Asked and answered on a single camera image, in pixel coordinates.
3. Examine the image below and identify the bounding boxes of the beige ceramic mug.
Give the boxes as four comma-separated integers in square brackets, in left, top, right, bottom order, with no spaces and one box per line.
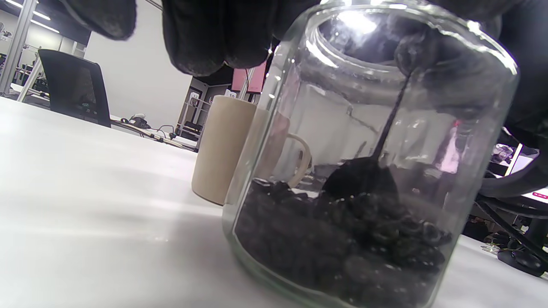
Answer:
[191,95,312,206]

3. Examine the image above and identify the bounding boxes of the background desk with cables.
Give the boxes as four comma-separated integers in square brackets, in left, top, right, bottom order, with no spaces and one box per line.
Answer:
[110,113,200,152]

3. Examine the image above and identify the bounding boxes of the clear glass jar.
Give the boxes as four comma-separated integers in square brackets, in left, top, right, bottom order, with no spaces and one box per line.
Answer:
[222,0,520,308]

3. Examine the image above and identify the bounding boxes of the black computer mouse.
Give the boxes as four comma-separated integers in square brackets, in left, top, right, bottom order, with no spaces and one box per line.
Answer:
[497,249,548,277]

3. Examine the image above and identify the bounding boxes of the pink panel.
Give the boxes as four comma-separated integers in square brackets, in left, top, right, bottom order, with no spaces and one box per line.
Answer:
[231,62,267,93]

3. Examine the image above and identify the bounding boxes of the black office chair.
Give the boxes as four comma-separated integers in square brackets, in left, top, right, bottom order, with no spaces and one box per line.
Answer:
[38,49,112,128]

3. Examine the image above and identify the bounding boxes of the black spoon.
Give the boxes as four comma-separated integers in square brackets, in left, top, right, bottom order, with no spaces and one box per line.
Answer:
[322,36,429,201]

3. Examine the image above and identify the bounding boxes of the person's right hand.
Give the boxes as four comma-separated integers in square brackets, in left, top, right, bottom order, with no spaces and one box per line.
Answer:
[394,25,511,121]

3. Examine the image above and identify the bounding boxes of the black cable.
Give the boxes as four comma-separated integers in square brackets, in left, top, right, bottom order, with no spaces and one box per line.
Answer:
[475,197,548,261]

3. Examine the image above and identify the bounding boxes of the dark coffee beans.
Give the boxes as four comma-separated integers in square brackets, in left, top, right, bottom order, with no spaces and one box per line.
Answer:
[235,179,453,305]

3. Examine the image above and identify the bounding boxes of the aluminium frame post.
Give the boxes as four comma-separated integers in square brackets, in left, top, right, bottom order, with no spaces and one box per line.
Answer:
[0,0,38,95]

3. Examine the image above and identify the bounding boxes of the person's left hand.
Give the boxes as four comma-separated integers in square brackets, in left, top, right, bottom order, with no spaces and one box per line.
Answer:
[60,0,548,148]

